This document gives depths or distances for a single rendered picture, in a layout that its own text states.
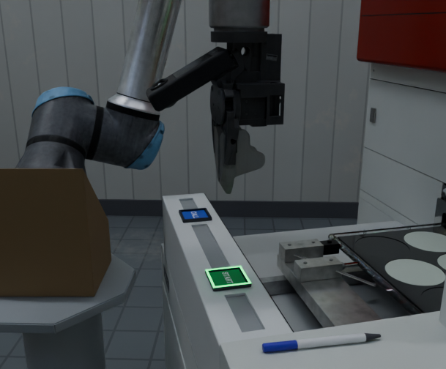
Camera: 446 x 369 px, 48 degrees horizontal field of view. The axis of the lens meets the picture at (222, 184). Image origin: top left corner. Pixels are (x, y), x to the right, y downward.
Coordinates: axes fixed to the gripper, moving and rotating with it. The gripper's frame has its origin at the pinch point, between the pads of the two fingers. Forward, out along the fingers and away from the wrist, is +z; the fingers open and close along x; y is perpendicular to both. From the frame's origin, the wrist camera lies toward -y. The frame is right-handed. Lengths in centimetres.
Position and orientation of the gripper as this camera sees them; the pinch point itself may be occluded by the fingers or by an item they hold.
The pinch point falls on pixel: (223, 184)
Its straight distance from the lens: 67.8
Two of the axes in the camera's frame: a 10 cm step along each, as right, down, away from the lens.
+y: 9.7, -0.7, 2.2
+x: -2.4, -3.0, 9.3
